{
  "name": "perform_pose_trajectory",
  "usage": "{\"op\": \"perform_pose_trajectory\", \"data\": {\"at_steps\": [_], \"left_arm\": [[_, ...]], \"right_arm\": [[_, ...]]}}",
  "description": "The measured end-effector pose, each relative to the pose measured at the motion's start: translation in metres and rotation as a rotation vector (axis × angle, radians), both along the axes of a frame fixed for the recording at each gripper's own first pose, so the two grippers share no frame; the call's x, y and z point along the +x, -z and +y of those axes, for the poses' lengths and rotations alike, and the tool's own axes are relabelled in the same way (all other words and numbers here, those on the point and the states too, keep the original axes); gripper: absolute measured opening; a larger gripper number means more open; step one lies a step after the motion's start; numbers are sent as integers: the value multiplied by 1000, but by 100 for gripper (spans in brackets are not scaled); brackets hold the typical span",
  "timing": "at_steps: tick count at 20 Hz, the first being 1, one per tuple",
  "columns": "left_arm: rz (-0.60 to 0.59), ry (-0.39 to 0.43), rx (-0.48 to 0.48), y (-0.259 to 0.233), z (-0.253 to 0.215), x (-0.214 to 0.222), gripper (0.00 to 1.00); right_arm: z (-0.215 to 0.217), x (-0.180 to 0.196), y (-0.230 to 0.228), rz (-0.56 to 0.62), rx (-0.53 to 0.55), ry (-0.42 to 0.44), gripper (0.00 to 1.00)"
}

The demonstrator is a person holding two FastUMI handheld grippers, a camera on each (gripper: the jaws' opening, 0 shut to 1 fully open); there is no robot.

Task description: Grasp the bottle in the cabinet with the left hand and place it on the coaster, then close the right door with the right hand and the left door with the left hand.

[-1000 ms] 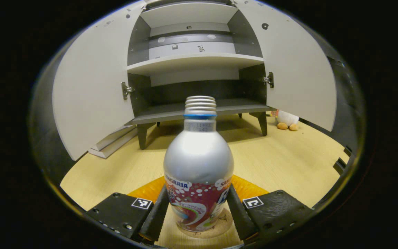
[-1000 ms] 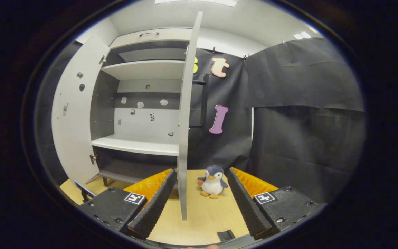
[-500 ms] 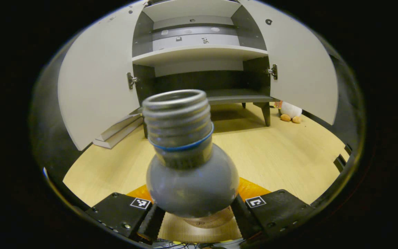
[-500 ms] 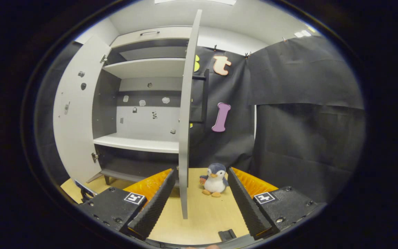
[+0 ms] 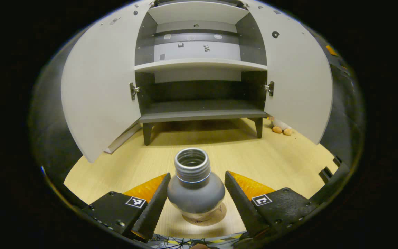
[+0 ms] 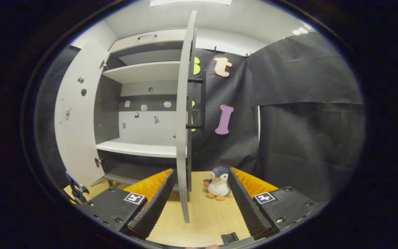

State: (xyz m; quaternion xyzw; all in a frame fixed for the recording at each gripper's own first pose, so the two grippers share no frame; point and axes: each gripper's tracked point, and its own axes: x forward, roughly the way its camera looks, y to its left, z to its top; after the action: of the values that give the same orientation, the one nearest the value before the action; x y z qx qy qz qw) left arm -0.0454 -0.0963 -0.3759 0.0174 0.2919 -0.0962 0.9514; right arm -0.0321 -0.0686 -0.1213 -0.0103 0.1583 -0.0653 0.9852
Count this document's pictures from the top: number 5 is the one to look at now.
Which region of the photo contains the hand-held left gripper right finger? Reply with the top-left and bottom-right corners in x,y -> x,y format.
224,170 -> 319,239

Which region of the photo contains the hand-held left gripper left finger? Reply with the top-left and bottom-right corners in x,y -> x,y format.
82,172 -> 171,242

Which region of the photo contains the silver bottle with colourful label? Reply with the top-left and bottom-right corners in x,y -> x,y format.
167,148 -> 226,219

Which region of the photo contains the white cabinet door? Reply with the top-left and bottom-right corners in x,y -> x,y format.
61,2 -> 154,163
246,0 -> 333,145

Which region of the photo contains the penguin plush toy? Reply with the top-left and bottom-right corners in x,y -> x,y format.
268,116 -> 293,136

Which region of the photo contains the black backdrop cloth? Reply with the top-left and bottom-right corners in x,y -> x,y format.
28,21 -> 365,208

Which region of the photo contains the tangle of black cables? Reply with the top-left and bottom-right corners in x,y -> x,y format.
149,233 -> 248,249

